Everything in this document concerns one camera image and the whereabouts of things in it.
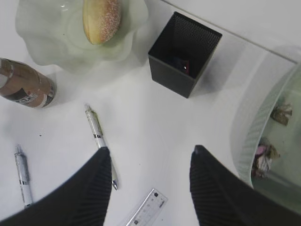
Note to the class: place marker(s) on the pink pencil sharpener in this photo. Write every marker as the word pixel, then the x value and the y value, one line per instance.
pixel 181 65

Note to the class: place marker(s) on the bread roll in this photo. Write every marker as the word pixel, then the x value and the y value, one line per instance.
pixel 101 19

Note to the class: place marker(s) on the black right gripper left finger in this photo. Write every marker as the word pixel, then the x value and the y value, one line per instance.
pixel 81 201

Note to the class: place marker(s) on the green wavy glass plate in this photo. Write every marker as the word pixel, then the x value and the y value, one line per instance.
pixel 54 35

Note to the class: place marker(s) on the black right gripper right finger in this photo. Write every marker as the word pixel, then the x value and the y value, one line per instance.
pixel 221 199

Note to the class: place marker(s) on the Nescafe coffee bottle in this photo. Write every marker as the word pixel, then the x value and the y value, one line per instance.
pixel 24 85

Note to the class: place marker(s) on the white grey pen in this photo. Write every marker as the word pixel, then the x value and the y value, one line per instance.
pixel 23 176

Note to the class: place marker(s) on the green woven plastic basket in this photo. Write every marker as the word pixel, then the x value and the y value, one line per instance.
pixel 252 121

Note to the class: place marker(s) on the grey paper ball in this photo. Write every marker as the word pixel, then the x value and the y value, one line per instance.
pixel 282 111

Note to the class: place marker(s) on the black mesh pen holder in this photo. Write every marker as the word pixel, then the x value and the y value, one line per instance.
pixel 188 39

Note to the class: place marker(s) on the cream white pen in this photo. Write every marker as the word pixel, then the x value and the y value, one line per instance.
pixel 97 132

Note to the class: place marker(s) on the white pink paper ball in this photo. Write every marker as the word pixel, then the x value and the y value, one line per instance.
pixel 265 154

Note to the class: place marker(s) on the clear plastic ruler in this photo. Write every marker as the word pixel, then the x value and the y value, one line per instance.
pixel 149 209

